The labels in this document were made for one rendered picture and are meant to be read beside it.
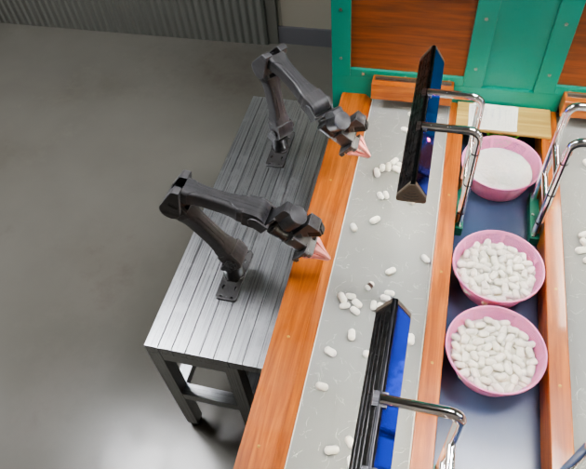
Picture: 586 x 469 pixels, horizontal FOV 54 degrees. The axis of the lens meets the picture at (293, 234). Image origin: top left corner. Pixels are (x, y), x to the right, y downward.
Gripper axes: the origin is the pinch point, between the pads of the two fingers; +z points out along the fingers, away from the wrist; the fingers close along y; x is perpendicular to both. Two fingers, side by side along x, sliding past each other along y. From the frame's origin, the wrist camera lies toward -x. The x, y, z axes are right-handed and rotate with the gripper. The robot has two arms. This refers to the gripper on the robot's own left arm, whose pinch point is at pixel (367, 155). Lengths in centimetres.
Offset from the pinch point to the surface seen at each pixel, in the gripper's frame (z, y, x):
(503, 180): 42.8, 7.4, -20.6
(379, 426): -4, -99, -31
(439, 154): 25.5, 16.6, -6.5
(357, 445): -4, -102, -26
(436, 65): -1.7, 18.9, -29.9
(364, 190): 7.4, -5.3, 8.8
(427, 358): 26, -66, -11
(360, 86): -3.5, 43.2, 10.5
